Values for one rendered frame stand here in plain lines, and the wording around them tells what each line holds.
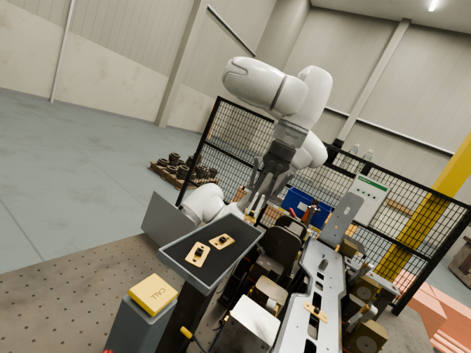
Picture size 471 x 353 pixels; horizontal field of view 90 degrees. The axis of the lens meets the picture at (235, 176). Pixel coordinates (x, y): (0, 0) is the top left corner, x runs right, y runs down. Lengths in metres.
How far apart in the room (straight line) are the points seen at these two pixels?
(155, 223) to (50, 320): 0.58
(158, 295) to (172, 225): 0.81
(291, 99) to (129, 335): 0.60
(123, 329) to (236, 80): 0.58
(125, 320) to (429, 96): 11.28
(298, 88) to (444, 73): 11.07
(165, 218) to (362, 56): 11.14
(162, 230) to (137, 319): 0.87
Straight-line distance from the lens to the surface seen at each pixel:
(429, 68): 11.65
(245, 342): 0.59
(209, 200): 1.30
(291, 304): 0.89
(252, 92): 0.65
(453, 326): 4.11
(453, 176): 1.95
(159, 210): 1.30
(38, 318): 1.02
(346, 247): 1.58
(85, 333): 0.98
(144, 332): 0.47
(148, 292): 0.46
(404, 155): 10.97
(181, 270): 0.52
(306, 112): 0.64
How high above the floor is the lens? 1.49
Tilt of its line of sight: 14 degrees down
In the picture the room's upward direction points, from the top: 24 degrees clockwise
